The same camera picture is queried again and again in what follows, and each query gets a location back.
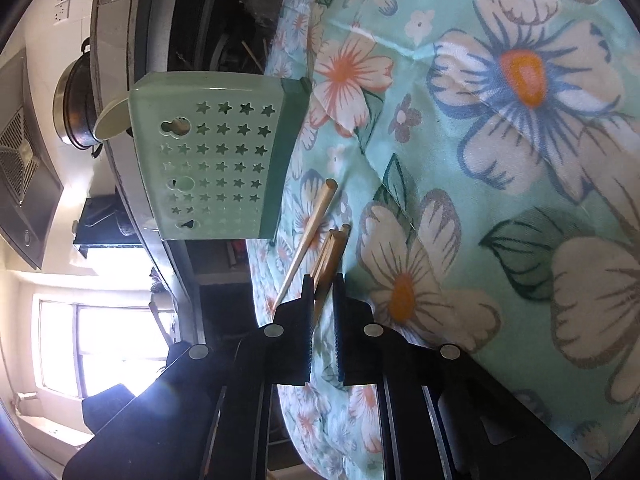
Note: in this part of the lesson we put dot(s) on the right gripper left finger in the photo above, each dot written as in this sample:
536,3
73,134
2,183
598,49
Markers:
278,354

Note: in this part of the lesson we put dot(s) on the green plastic utensil caddy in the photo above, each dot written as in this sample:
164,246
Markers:
213,150

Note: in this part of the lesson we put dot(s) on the white wall socket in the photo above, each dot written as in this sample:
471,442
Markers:
61,11

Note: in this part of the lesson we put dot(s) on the wooden chopstick one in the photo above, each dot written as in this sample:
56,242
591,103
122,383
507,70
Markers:
326,194

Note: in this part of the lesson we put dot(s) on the wooden chopstick two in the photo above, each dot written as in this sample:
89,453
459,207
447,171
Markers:
324,283

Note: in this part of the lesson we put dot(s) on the white ceramic soup spoon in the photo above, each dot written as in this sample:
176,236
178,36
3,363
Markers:
113,120

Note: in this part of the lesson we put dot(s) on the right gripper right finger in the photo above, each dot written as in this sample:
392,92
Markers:
370,354

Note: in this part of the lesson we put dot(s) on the large black steamer pot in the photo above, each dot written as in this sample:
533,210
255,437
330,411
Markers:
73,107

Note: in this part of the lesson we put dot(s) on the wooden chopstick three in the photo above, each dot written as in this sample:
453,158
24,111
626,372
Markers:
323,255

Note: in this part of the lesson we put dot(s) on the grey range hood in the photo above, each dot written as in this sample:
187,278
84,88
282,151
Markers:
30,186

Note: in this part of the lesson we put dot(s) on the floral turquoise table cloth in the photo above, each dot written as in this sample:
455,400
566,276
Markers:
486,154

